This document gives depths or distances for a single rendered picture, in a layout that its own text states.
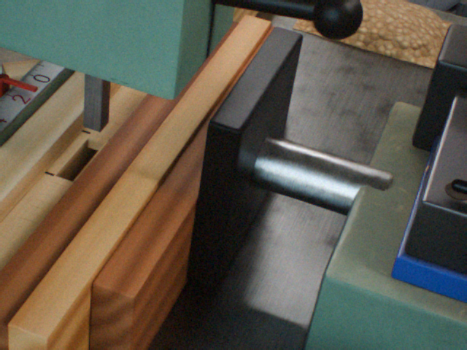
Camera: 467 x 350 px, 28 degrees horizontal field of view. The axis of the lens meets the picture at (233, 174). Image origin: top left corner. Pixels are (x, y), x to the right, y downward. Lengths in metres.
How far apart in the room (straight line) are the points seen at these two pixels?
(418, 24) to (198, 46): 0.29
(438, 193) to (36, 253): 0.16
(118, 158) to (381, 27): 0.27
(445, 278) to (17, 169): 0.19
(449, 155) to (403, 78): 0.24
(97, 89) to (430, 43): 0.28
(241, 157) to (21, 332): 0.11
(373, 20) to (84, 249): 0.33
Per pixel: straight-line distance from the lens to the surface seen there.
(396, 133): 0.45
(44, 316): 0.34
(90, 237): 0.37
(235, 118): 0.37
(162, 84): 0.36
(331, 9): 0.36
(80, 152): 0.44
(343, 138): 0.54
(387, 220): 0.40
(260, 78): 0.40
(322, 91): 0.58
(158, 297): 0.39
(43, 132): 0.43
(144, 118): 0.44
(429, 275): 0.36
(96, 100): 0.42
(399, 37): 0.63
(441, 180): 0.36
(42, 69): 0.46
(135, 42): 0.36
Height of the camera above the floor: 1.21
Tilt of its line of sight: 39 degrees down
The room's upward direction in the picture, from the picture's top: 9 degrees clockwise
